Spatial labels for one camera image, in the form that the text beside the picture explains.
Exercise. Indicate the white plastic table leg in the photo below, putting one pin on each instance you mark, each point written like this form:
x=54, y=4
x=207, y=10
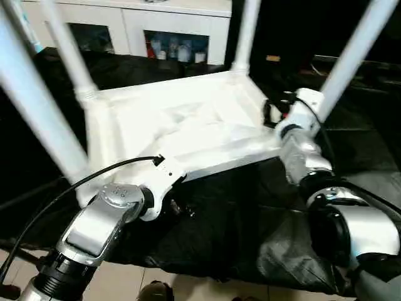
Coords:
x=357, y=53
x=31, y=100
x=69, y=53
x=245, y=37

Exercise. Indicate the white plastic table top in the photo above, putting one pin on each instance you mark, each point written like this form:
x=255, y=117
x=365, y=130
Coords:
x=188, y=119

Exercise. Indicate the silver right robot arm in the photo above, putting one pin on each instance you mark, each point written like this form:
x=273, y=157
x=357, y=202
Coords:
x=338, y=213

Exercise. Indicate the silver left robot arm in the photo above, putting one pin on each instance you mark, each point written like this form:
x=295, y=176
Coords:
x=94, y=226

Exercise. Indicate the small yellow tag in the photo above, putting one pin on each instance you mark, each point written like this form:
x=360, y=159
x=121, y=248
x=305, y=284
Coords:
x=273, y=58

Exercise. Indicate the black mat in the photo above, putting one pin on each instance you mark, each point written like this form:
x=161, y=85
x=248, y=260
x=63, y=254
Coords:
x=250, y=238

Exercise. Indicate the grey robot foot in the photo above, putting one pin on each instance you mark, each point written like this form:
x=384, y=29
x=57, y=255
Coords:
x=156, y=292

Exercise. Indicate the white cabinet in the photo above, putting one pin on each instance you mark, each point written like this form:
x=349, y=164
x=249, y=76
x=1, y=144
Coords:
x=138, y=22

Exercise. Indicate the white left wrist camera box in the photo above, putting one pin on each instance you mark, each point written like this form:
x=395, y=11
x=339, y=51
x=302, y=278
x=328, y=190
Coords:
x=163, y=188

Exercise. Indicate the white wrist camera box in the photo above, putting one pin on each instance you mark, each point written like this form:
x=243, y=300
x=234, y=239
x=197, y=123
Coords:
x=163, y=188
x=306, y=110

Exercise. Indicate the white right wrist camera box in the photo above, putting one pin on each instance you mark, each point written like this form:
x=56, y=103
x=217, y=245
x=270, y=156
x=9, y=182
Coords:
x=306, y=110

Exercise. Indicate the black folding table frame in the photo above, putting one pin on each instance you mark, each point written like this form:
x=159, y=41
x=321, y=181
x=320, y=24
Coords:
x=15, y=269

